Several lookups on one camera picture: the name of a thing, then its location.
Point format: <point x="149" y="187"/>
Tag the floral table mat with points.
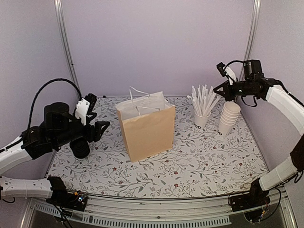
<point x="201" y="163"/>

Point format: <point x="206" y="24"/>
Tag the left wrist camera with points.
<point x="84" y="106"/>

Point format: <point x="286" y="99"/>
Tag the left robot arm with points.
<point x="30" y="145"/>

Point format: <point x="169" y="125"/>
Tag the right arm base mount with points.
<point x="249" y="202"/>

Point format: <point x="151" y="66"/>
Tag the stack of white paper cups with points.
<point x="228" y="118"/>

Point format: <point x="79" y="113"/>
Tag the brown paper bag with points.
<point x="147" y="124"/>

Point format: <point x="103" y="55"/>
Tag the bundle of wrapped straws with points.
<point x="203" y="99"/>

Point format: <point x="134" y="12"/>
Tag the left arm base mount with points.
<point x="76" y="200"/>

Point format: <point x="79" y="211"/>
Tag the left aluminium frame post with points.
<point x="65" y="43"/>

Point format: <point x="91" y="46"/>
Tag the front aluminium rail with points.
<point x="118" y="212"/>

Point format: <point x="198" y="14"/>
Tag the right aluminium frame post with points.
<point x="252" y="29"/>

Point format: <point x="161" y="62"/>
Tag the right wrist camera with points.
<point x="227" y="72"/>

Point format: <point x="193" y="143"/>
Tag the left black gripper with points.
<point x="97" y="134"/>

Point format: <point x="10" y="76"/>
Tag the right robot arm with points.
<point x="272" y="91"/>

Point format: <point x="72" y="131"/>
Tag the cup holding straws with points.
<point x="200" y="121"/>

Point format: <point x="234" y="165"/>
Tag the aluminium frame post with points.
<point x="252" y="29"/>
<point x="65" y="43"/>

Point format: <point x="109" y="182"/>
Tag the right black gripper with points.
<point x="227" y="93"/>

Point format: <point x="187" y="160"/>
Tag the stack of black lids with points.
<point x="80" y="148"/>

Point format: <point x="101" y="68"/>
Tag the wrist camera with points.
<point x="84" y="106"/>
<point x="227" y="72"/>

